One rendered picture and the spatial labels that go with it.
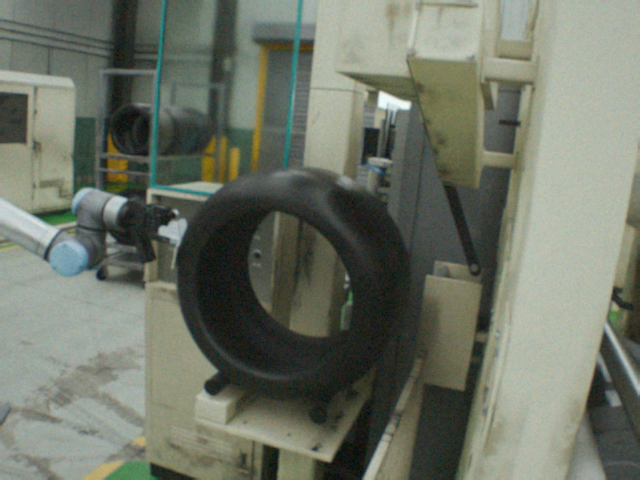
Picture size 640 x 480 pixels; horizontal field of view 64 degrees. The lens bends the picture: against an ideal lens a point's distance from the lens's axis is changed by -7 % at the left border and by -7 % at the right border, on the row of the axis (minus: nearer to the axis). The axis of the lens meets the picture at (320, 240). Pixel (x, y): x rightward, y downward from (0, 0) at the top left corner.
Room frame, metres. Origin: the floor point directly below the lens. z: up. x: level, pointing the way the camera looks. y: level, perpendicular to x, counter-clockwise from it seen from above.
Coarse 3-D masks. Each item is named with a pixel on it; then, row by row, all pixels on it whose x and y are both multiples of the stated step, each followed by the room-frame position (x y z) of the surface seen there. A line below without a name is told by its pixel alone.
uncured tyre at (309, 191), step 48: (240, 192) 1.21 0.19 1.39; (288, 192) 1.18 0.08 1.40; (336, 192) 1.18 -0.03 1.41; (192, 240) 1.24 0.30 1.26; (240, 240) 1.49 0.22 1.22; (336, 240) 1.14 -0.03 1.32; (384, 240) 1.17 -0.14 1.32; (192, 288) 1.23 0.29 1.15; (240, 288) 1.49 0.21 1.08; (384, 288) 1.13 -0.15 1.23; (192, 336) 1.25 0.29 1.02; (240, 336) 1.43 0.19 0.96; (288, 336) 1.45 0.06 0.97; (336, 336) 1.41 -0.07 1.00; (384, 336) 1.13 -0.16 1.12; (240, 384) 1.21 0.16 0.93; (288, 384) 1.16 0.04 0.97; (336, 384) 1.14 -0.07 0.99
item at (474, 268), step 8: (424, 128) 1.40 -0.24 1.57; (448, 192) 1.38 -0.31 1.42; (456, 192) 1.37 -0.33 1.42; (448, 200) 1.38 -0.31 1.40; (456, 200) 1.37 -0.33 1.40; (456, 208) 1.37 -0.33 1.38; (456, 216) 1.37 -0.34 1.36; (464, 216) 1.37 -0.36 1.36; (456, 224) 1.37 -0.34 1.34; (464, 224) 1.36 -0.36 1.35; (464, 232) 1.36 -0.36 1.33; (464, 240) 1.36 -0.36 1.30; (472, 240) 1.37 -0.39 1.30; (464, 248) 1.36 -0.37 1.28; (472, 248) 1.35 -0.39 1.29; (472, 256) 1.35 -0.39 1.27; (472, 264) 1.35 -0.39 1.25; (472, 272) 1.35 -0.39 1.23; (480, 272) 1.35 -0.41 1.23
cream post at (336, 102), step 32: (320, 0) 1.56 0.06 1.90; (320, 32) 1.56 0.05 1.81; (320, 64) 1.56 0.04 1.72; (320, 96) 1.55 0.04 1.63; (352, 96) 1.53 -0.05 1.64; (320, 128) 1.55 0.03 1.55; (352, 128) 1.55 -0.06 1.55; (320, 160) 1.55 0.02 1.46; (352, 160) 1.58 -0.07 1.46; (320, 256) 1.54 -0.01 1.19; (320, 288) 1.54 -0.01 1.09; (320, 320) 1.53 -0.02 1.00
